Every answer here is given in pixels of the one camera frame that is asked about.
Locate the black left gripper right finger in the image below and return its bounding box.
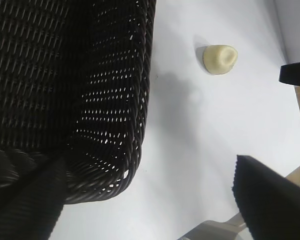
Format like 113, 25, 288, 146
230, 154, 300, 240

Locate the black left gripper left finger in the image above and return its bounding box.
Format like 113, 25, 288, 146
0, 155, 68, 240

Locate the dark brown woven basket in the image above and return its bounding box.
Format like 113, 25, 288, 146
0, 0, 158, 206

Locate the pale yellow egg yolk pastry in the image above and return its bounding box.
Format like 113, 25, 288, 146
202, 44, 239, 75

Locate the grey rounded frame piece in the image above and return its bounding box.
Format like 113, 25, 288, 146
181, 212, 248, 240

